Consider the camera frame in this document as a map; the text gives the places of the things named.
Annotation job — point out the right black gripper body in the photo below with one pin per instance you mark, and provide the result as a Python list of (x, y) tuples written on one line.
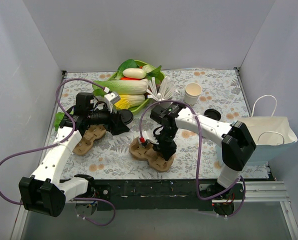
[(167, 146)]

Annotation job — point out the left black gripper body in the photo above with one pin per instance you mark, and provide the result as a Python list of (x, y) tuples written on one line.
[(116, 121)]

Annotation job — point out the black coffee lid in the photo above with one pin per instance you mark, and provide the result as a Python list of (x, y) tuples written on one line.
[(126, 116), (212, 114)]

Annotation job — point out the brown pulp cup carrier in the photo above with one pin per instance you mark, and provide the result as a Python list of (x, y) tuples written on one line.
[(147, 153), (95, 132)]

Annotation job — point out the white paper bag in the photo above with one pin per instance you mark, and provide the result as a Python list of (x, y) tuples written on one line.
[(272, 135)]

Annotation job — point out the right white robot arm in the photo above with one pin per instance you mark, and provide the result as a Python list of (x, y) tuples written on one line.
[(234, 139)]

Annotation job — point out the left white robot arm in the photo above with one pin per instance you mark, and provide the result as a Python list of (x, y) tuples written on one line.
[(43, 192)]

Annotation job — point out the yellow napa cabbage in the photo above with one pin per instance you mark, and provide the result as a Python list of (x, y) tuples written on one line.
[(129, 101)]

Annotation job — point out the white wrapped straws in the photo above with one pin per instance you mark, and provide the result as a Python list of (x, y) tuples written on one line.
[(165, 91)]

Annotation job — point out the long green napa cabbage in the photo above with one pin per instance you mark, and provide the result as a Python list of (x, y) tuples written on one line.
[(125, 87)]

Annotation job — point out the orange carrot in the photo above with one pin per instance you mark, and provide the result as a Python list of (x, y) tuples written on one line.
[(130, 79)]

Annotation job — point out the stacked white paper cup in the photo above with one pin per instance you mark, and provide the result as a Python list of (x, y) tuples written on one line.
[(192, 92)]

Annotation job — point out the white radish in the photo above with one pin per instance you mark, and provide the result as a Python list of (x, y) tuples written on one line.
[(134, 73)]

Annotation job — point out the green bok choy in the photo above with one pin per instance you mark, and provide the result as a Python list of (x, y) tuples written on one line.
[(130, 63)]

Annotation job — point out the floral table mat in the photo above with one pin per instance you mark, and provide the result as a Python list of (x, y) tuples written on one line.
[(110, 159)]

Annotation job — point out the small bok choy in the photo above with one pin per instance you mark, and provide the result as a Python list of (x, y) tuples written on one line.
[(151, 72)]

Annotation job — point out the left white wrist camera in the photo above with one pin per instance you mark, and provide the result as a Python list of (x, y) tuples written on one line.
[(110, 99)]

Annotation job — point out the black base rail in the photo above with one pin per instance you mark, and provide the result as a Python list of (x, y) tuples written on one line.
[(166, 194)]

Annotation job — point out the aluminium frame rail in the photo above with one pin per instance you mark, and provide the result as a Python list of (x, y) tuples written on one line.
[(263, 213)]

